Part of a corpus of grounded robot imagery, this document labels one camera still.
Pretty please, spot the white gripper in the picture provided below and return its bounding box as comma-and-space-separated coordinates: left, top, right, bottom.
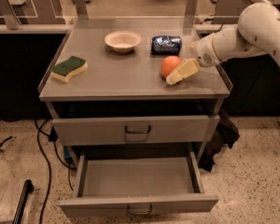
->
166, 35, 221, 85

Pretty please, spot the orange fruit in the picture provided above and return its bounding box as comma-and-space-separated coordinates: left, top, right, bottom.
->
161, 56, 182, 78

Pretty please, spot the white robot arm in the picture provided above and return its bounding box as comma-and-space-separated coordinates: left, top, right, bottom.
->
166, 2, 280, 85

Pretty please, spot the closed grey upper drawer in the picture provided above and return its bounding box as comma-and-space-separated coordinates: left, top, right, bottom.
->
52, 115, 219, 146

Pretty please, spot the grey metal drawer cabinet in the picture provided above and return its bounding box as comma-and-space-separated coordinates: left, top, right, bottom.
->
37, 16, 233, 166

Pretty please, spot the open grey middle drawer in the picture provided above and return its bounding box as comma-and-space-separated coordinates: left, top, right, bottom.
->
60, 151, 218, 217

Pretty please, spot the blue crumpled chip bag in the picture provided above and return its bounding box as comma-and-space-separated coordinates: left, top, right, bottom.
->
151, 35, 182, 55

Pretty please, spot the green yellow sponge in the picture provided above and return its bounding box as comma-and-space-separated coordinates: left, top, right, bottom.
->
51, 56, 88, 83

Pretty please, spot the black bar on floor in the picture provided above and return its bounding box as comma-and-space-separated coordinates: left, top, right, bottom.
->
12, 179, 34, 224

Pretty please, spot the black power cable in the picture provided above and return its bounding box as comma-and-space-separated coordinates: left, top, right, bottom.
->
34, 119, 77, 224

